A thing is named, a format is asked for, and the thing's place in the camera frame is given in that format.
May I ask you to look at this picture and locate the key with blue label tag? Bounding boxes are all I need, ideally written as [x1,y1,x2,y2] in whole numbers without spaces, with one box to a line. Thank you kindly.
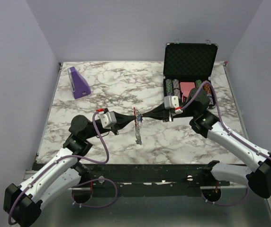
[136,115,143,122]

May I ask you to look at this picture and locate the red handled metal key holder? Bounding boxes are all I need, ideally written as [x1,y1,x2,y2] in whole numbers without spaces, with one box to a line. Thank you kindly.
[133,107,142,145]

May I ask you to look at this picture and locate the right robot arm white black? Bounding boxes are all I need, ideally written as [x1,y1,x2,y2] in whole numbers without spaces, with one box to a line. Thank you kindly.
[143,88,271,199]

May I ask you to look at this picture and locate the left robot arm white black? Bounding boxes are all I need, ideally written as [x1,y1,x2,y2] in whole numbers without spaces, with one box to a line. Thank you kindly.
[3,109,136,227]

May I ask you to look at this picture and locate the green purple chip stack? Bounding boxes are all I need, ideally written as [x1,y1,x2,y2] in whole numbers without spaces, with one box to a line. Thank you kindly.
[165,79,173,96]

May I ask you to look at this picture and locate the pink playing card deck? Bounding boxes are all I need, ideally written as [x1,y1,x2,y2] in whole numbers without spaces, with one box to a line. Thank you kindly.
[180,82,195,97]

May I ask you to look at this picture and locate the orange chip stack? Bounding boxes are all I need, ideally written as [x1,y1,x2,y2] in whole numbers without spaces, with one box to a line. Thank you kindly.
[203,84,214,106]

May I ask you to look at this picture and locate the black poker chip case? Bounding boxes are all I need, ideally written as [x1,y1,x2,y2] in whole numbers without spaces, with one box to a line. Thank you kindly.
[163,42,219,109]

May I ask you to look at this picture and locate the purple plastic object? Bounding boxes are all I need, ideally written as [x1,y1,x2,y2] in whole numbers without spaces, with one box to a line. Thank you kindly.
[68,67,91,99]

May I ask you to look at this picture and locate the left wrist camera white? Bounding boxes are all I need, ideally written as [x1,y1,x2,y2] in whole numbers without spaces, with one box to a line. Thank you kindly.
[98,111,117,129]

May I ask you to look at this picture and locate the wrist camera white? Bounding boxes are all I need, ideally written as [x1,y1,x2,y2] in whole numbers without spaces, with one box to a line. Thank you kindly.
[163,96,183,114]
[98,111,117,129]

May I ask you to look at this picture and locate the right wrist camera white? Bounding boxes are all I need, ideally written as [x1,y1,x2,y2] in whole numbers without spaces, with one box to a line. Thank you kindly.
[163,96,183,114]

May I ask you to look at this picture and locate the black mounting base plate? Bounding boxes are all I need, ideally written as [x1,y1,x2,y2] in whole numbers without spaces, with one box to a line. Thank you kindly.
[72,164,230,203]

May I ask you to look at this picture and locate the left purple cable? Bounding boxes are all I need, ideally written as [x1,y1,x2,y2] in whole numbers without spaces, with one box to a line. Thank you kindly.
[7,111,118,225]

